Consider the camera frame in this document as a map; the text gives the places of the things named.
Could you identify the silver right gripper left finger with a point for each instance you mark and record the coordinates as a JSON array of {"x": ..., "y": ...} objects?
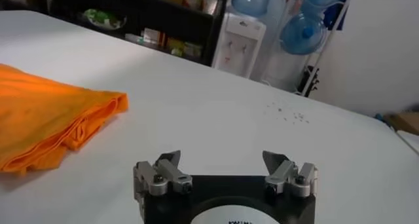
[{"x": 154, "y": 179}]

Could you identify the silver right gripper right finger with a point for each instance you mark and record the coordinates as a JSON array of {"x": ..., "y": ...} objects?
[{"x": 281, "y": 176}]

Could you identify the orange t-shirt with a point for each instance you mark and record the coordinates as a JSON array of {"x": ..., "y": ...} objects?
[{"x": 42, "y": 120}]

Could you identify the scattered small crumbs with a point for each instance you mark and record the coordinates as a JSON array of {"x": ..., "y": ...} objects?
[{"x": 288, "y": 112}]

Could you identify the black clamp gadget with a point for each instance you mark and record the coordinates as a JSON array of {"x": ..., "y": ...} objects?
[{"x": 307, "y": 81}]

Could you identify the open brown cardboard box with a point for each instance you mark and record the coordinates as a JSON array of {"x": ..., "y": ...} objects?
[{"x": 402, "y": 122}]

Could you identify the green white box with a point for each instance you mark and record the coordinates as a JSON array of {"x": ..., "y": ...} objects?
[{"x": 193, "y": 50}]

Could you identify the white water dispenser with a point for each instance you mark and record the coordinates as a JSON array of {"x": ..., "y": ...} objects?
[{"x": 239, "y": 45}]

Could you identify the flat white box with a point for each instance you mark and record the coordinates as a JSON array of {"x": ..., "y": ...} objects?
[{"x": 134, "y": 38}]

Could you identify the white metal jug rack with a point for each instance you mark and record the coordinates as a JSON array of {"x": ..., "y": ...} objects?
[{"x": 329, "y": 42}]

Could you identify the red white box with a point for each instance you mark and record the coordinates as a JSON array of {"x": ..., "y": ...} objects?
[{"x": 154, "y": 37}]

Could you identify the black shelving unit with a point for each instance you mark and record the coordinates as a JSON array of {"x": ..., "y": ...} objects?
[{"x": 196, "y": 25}]

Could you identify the green white bowl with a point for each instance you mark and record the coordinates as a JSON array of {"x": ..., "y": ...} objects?
[{"x": 103, "y": 19}]

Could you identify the dark blue hanging cloth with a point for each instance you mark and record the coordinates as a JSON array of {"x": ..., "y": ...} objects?
[{"x": 334, "y": 14}]

